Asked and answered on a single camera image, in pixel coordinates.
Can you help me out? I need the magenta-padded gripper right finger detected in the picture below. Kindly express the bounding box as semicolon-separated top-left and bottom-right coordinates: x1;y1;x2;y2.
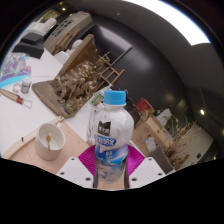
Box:
125;144;168;189

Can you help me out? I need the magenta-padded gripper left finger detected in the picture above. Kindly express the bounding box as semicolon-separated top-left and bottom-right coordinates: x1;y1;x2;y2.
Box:
56;144;100;189

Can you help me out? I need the white bottle with blue cap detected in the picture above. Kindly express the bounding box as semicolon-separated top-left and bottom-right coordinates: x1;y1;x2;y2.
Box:
92;89;135;189

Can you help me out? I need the light wooden drawing board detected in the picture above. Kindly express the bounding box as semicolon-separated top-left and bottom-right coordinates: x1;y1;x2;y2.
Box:
1;115;91;176

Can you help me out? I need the dried plant in grey pot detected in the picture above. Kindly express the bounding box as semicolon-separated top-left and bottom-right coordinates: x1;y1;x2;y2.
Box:
148;121;198;175

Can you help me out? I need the brown cardboard box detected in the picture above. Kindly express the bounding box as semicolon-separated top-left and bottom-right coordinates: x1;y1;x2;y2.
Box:
130;114;174;158

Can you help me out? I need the white ceramic cup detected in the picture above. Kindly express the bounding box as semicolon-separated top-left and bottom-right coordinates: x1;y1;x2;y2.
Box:
34;122;67;162

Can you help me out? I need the printed newspaper sheet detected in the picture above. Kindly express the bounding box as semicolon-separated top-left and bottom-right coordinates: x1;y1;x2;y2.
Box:
85;104;101;146

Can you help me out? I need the white plaster statue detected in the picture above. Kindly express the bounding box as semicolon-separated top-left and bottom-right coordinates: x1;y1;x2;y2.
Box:
156;108;173;128

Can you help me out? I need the red box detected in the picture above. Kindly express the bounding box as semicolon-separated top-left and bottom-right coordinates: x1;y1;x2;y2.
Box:
134;97;155;116

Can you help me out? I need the clear spray bottle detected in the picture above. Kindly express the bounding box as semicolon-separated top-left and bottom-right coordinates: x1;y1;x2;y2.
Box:
89;91;106;108

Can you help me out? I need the golden relief sculpture on board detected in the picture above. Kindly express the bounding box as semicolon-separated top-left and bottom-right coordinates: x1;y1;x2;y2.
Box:
31;33;111;119

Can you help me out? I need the wooden paint brush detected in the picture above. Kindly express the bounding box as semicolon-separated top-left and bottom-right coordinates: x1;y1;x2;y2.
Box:
0;87;33;109

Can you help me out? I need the small paint jar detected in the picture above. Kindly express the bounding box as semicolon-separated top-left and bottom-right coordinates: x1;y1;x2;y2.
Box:
20;76;33;94

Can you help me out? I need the wooden easel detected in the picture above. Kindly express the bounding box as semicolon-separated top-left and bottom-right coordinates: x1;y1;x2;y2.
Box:
51;28;81;56
94;51;126;93

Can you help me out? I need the white plastic chair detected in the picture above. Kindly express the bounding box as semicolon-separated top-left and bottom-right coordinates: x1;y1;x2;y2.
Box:
54;49;72;65

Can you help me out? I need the colourful painted book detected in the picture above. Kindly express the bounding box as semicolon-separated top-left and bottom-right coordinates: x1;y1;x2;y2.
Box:
0;52;33;88

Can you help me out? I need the white plaster bust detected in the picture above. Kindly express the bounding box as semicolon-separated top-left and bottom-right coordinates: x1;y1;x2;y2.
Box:
71;39;84;52

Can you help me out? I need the black flat box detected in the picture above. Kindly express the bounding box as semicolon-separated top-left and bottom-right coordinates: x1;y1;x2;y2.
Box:
12;41;45;59
20;32;44;46

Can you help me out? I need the long ceiling light panel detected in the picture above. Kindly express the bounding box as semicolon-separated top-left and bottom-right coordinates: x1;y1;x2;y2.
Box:
124;0;211;47

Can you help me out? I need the clear tape ring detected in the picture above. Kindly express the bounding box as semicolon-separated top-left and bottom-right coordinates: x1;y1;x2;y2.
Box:
12;83;22;94

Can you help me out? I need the black wall screen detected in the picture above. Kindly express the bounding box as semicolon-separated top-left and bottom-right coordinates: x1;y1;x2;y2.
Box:
84;23;134;66

